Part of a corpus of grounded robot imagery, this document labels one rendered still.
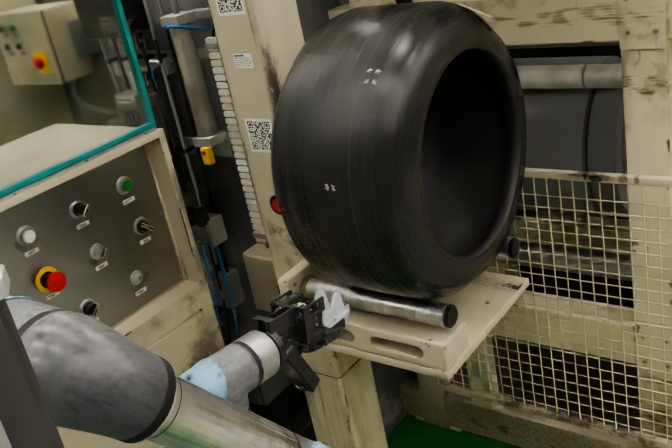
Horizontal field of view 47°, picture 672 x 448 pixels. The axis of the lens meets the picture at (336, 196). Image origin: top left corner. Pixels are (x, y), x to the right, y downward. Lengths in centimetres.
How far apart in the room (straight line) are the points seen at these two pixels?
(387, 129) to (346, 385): 81
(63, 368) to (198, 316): 102
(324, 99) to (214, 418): 60
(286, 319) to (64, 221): 58
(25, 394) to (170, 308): 134
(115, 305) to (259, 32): 65
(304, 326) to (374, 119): 35
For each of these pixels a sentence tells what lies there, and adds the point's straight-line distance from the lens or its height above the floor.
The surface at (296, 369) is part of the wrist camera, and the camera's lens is 126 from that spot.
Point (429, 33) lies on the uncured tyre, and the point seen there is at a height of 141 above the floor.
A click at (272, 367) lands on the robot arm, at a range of 119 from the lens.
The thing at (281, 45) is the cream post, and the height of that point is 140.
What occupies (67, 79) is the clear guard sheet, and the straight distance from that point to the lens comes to 159.
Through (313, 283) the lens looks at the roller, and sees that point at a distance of 163.
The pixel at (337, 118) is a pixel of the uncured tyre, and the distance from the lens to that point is 129.
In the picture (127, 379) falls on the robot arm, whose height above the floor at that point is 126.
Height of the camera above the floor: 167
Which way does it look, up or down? 22 degrees down
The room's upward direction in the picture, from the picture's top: 12 degrees counter-clockwise
